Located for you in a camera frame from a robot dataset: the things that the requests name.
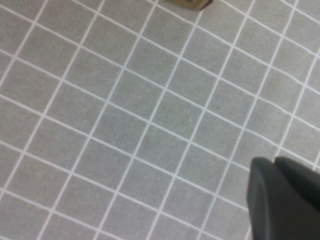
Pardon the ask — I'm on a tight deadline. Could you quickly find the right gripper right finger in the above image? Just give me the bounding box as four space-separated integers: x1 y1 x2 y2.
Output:
274 156 320 213

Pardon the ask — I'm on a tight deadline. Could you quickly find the grey white-checked tablecloth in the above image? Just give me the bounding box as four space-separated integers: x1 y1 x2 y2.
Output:
0 0 320 240

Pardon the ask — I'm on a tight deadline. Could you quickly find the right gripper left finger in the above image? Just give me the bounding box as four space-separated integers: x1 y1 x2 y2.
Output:
246 157 320 240

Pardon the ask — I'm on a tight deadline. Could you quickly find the brown cardboard shoe box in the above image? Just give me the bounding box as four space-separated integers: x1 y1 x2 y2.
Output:
163 0 215 12

